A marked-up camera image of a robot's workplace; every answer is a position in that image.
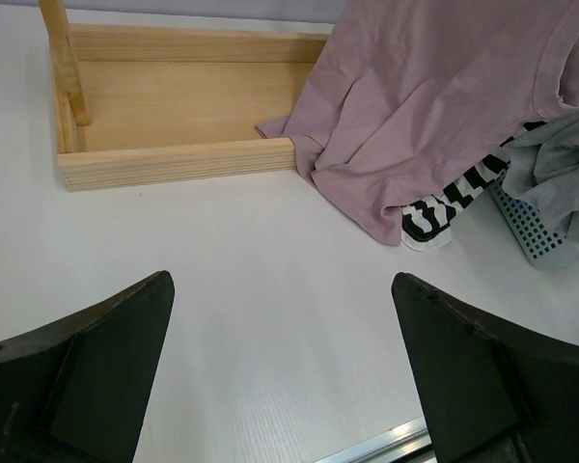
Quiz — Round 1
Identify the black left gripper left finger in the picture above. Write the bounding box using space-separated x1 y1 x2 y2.
0 271 175 462

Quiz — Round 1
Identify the aluminium mounting rail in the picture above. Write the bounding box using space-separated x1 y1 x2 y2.
319 417 431 463

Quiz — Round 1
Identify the white plastic basket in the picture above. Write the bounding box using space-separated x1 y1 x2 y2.
488 174 579 270

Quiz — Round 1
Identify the black white striped top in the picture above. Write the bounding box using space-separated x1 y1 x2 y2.
401 122 549 252

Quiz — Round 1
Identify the grey tank top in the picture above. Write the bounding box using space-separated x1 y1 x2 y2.
498 109 579 243

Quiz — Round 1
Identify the mauve tank top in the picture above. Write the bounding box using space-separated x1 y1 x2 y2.
258 1 579 246

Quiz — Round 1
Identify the wooden clothes rack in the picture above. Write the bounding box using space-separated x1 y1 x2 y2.
40 1 326 191

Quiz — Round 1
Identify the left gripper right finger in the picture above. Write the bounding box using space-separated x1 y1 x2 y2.
391 273 579 462

